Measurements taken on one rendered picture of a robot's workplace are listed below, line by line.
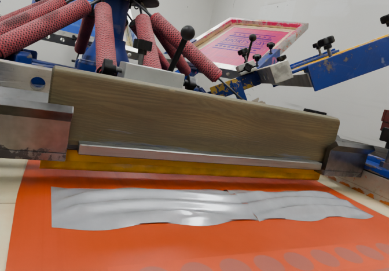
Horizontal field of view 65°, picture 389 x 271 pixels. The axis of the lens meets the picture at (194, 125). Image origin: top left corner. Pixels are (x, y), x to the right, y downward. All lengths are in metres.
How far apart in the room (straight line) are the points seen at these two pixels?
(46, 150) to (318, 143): 0.35
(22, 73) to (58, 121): 0.25
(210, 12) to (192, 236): 4.86
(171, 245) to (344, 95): 2.62
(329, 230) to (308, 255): 0.07
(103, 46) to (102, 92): 0.53
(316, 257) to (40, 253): 0.20
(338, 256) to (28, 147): 0.28
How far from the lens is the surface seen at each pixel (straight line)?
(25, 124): 0.29
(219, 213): 0.29
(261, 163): 0.39
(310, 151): 0.46
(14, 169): 0.34
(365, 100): 2.68
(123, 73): 0.61
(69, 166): 0.33
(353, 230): 0.37
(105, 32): 0.87
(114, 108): 0.31
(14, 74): 0.54
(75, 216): 0.25
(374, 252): 0.34
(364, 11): 2.92
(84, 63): 1.12
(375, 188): 0.53
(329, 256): 0.29
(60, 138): 0.30
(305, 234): 0.32
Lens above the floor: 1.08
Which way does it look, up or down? 9 degrees down
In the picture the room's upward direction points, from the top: 12 degrees clockwise
